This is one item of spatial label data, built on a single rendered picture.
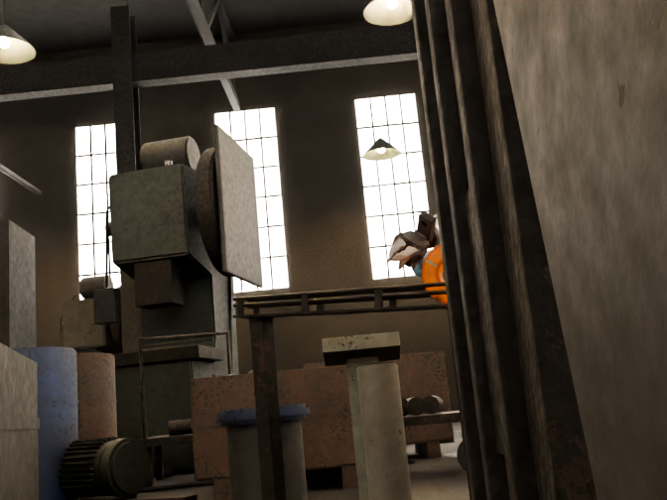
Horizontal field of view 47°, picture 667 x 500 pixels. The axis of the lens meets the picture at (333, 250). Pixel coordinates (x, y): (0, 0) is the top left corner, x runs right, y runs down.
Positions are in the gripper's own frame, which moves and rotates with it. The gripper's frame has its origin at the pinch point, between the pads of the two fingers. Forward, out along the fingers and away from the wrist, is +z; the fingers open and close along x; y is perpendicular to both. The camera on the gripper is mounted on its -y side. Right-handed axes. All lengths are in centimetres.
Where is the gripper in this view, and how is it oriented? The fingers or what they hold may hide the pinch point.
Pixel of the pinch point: (393, 255)
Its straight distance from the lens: 205.5
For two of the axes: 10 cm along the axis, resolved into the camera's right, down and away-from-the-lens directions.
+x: -7.7, -5.3, 3.5
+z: -5.8, 3.6, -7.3
